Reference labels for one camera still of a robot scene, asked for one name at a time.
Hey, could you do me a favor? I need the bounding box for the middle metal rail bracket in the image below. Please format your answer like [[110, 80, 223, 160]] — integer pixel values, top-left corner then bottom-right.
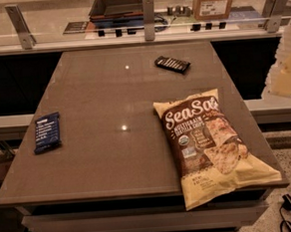
[[143, 0, 155, 41]]

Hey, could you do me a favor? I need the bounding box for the metal rail bracket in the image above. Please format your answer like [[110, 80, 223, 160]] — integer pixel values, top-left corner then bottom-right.
[[143, 0, 155, 41], [262, 0, 287, 34], [5, 4, 36, 50]]

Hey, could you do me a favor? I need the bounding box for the blue blueberry rxbar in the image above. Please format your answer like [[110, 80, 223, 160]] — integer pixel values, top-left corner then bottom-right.
[[34, 113, 62, 154]]

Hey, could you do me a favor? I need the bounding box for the yellow brown tortilla chips bag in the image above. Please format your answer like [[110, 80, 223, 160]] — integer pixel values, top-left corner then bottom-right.
[[153, 90, 282, 210]]

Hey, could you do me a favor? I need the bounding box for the left metal rail bracket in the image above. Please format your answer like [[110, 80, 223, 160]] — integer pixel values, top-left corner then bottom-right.
[[5, 4, 36, 50]]

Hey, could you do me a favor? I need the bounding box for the cardboard box with label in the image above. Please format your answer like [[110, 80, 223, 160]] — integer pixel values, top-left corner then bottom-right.
[[192, 0, 232, 21]]

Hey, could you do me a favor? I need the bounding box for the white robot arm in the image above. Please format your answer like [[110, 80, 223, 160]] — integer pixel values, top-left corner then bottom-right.
[[261, 20, 291, 100]]

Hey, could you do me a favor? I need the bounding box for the black chocolate rxbar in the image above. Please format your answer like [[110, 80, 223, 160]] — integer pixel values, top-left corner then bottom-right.
[[154, 56, 190, 74]]

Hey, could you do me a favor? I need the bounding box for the dark open tray box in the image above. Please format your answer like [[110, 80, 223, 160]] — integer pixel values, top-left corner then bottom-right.
[[89, 0, 144, 21]]

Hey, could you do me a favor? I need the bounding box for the right metal rail bracket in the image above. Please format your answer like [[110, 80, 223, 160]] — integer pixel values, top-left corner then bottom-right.
[[262, 0, 287, 34]]

